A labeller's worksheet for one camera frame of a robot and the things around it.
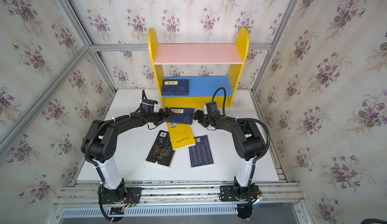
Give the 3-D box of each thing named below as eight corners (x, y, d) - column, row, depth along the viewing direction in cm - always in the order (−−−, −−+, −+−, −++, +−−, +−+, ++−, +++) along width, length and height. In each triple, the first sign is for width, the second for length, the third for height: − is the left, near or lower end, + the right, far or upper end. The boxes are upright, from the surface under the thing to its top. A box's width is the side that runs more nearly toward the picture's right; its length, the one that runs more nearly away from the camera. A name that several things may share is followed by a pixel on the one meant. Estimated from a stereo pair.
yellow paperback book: (173, 151, 89) (172, 149, 87) (167, 125, 101) (166, 122, 99) (195, 144, 92) (196, 142, 90) (187, 119, 104) (187, 117, 102)
